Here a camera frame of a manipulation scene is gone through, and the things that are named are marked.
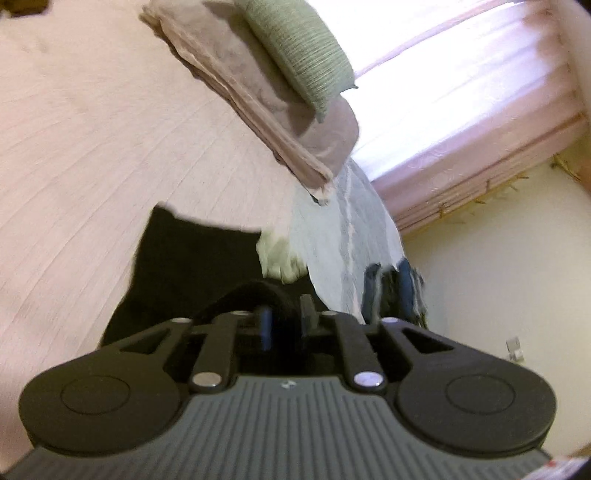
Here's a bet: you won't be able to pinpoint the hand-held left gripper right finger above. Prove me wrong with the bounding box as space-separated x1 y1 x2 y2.
300 295 463 396

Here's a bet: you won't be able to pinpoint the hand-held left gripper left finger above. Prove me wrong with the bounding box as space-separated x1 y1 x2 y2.
117 305 273 393

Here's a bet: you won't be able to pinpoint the black garment with white ruffle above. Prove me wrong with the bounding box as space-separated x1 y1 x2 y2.
99 205 319 347

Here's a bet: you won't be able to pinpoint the folded blue and white clothes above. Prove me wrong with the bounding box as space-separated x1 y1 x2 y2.
362 257 428 326

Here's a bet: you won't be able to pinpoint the grey-blue striped blanket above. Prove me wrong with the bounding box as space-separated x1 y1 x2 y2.
288 159 407 319

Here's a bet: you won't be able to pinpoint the beige pillow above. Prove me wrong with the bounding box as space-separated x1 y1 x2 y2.
139 0 361 206

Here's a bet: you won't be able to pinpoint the pink bed sheet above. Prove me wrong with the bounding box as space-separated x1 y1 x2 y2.
0 0 315 416

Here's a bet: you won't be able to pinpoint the pink curtain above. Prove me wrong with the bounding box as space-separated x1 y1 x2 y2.
305 0 587 234

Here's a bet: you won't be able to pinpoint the green ribbed pillow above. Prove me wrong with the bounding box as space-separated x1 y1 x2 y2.
235 0 360 123

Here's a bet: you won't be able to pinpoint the brown cloth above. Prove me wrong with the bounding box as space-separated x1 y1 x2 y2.
0 0 51 17

